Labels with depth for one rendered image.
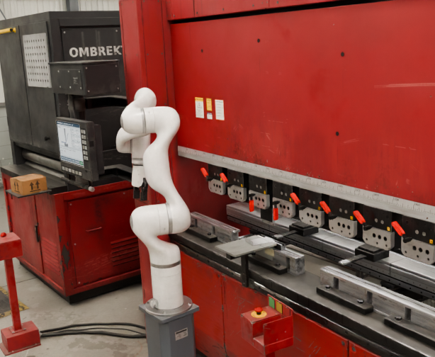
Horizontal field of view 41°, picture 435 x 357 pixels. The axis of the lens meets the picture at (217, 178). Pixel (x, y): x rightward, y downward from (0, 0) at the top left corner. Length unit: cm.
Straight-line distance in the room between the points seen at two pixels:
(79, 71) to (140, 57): 37
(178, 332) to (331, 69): 124
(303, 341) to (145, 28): 196
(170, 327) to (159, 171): 61
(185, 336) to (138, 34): 186
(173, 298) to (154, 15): 185
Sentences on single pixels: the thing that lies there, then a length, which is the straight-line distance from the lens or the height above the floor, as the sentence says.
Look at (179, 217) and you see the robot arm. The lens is 224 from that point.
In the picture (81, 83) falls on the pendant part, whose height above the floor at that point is 182.
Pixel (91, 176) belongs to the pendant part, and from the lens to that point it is 362.
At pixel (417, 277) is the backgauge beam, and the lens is 279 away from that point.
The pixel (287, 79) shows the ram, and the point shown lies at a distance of 276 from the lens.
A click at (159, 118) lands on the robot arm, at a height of 175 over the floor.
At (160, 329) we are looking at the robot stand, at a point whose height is 95.
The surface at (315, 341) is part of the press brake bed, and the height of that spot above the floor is 68.
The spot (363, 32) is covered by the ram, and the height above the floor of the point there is 203.
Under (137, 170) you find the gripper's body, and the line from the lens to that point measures 273.
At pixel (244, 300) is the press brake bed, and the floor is 68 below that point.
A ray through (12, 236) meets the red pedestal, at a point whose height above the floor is 80.
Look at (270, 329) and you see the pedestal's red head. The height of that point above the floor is 78.
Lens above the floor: 202
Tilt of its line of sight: 13 degrees down
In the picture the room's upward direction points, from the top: 3 degrees counter-clockwise
